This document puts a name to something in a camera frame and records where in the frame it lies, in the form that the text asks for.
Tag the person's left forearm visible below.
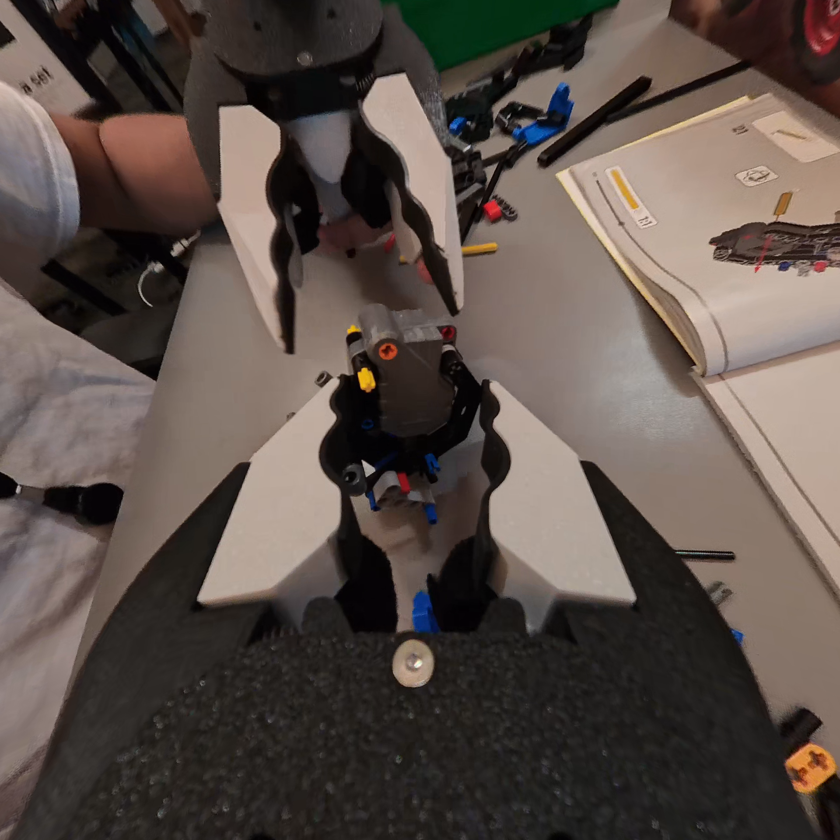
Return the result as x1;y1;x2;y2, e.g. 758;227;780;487
49;113;223;234

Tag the white cable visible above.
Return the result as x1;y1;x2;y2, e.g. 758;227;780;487
136;230;201;308

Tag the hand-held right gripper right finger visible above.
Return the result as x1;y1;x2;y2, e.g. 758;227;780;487
430;379;637;634

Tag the large blue lego part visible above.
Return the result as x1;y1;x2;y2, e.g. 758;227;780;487
512;82;575;145

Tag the person's left hand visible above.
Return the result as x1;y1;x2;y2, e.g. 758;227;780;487
317;213;395;256

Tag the green storage bin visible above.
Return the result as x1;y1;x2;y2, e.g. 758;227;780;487
400;0;621;70

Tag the printed lego box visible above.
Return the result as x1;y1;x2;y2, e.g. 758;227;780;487
669;0;840;119

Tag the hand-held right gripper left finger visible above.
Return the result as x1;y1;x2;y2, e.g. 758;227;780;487
196;377;398;634

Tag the pile of black lego parts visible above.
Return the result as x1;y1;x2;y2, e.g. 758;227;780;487
443;13;595;244

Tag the grey black lego assembly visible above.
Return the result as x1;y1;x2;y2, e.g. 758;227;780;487
338;303;483;526

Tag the long black lego beam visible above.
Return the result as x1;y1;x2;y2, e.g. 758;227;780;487
537;75;654;168

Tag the long thin black rod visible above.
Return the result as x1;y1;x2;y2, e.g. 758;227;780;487
607;60;752;122

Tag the black harness strap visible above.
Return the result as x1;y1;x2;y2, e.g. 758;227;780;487
0;472;124;526

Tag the orange lego connector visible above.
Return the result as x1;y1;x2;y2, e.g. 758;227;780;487
784;745;837;795

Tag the white printed sign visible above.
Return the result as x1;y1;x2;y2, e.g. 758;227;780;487
0;13;93;116

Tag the black chair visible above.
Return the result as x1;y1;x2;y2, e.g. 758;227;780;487
39;223;194;382

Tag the open lego instruction booklet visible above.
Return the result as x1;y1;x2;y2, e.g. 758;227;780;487
556;94;840;578

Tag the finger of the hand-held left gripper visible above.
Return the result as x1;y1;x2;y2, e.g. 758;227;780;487
360;72;466;316
217;105;298;355

